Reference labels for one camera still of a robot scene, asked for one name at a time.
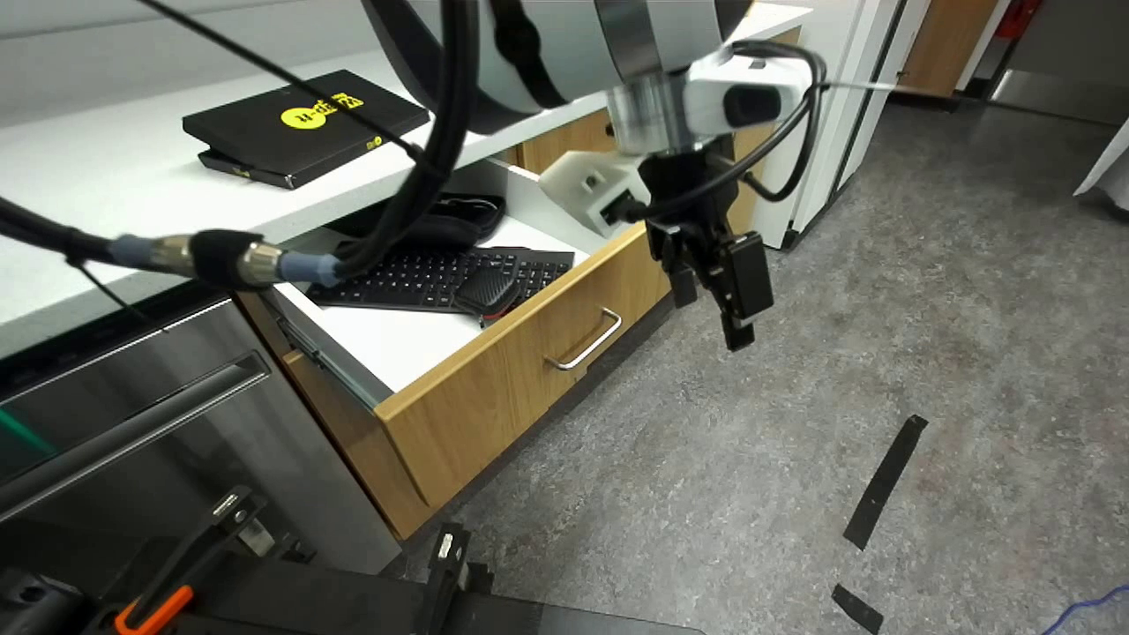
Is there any flat black box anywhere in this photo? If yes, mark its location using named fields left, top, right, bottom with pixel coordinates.
left=198, top=148, right=305, bottom=191

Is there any black keyboard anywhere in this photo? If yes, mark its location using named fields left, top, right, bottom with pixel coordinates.
left=306, top=246, right=577, bottom=316

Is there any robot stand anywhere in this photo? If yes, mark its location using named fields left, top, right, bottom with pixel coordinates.
left=0, top=520, right=707, bottom=635

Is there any black box with yellow print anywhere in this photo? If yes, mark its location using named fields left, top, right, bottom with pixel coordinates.
left=182, top=70, right=432, bottom=180

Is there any silver drawer handle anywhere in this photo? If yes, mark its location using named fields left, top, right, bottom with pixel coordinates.
left=543, top=308, right=624, bottom=372

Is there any wooden cabinet front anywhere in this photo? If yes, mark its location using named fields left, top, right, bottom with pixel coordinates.
left=514, top=108, right=620, bottom=176

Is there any black soft pouch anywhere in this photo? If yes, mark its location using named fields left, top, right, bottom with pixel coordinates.
left=333, top=191, right=509, bottom=253

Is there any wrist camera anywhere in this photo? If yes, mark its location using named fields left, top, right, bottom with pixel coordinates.
left=537, top=150, right=654, bottom=239

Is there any blue cable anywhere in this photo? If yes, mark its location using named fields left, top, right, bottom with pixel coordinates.
left=1043, top=585, right=1129, bottom=635

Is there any short black tape strip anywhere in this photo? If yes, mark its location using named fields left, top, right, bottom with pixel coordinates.
left=830, top=583, right=886, bottom=635

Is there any black textured case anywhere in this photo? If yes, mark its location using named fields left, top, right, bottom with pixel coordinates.
left=452, top=265, right=524, bottom=322

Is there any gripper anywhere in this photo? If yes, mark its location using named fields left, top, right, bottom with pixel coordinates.
left=642, top=148, right=776, bottom=353

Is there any long black tape strip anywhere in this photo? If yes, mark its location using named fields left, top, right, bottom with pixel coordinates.
left=841, top=415, right=930, bottom=552

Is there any white cabinet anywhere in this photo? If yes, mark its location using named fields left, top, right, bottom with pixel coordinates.
left=730, top=0, right=911, bottom=252

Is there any oven door handle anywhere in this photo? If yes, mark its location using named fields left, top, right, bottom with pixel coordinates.
left=0, top=351, right=273, bottom=523

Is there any black clamp with orange grip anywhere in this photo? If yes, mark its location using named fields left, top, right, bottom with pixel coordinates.
left=84, top=484, right=268, bottom=635

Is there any wooden door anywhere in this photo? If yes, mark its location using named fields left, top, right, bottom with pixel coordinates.
left=897, top=0, right=1000, bottom=100

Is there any wooden drawer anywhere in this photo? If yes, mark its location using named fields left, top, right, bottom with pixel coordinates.
left=258, top=157, right=673, bottom=541

